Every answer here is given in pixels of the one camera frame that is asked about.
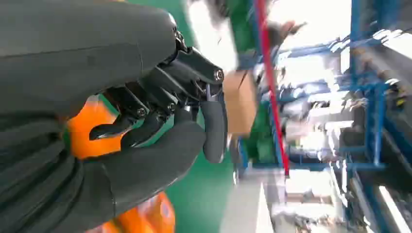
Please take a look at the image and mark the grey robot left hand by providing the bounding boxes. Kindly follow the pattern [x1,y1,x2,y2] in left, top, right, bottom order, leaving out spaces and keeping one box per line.
[0,0,228,233]

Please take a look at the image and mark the orange drink bottle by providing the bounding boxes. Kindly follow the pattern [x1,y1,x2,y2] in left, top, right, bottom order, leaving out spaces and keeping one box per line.
[85,192,176,233]
[64,95,129,161]

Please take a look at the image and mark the green table mat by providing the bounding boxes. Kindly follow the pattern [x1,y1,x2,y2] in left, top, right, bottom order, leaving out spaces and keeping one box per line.
[128,0,236,233]

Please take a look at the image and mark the blue metal shelf rack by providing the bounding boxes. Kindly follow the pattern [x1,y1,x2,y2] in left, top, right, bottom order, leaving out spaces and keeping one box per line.
[331,0,412,233]

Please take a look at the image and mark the red pole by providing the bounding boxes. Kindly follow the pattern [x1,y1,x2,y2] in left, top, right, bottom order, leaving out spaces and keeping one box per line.
[255,0,291,178]

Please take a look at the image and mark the brown cardboard box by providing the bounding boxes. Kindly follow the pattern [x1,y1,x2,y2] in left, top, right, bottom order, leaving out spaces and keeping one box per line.
[223,70,259,136]

